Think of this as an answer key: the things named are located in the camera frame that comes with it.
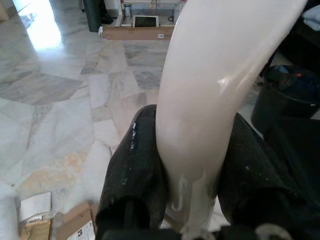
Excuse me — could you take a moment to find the brown printed cardboard piece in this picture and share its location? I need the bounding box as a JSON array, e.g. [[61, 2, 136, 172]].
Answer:
[[55, 200, 101, 240]]

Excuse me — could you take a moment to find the white folded card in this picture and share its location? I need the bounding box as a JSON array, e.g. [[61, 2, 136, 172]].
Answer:
[[18, 191, 52, 224]]

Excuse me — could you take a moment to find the gold foil cardboard piece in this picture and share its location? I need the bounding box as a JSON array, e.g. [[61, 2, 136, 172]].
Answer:
[[19, 218, 52, 240]]

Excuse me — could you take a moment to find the light blue cloth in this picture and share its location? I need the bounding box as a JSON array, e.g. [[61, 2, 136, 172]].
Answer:
[[300, 6, 320, 26]]

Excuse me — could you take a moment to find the dark green pillar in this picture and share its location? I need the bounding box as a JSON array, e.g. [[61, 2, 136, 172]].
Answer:
[[83, 0, 104, 33]]

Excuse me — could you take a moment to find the black waste bin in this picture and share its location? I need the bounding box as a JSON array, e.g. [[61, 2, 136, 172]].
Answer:
[[250, 64, 320, 127]]

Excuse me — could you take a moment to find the long brown cardboard box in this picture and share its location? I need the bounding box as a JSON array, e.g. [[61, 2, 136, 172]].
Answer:
[[100, 24, 175, 41]]

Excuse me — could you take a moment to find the white framed panel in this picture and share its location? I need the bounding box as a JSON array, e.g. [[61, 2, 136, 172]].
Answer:
[[132, 14, 161, 29]]

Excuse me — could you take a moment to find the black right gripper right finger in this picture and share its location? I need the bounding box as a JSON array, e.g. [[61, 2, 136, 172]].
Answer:
[[217, 112, 320, 240]]

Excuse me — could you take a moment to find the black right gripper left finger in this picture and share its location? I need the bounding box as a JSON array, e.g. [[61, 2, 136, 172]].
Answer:
[[95, 104, 168, 240]]

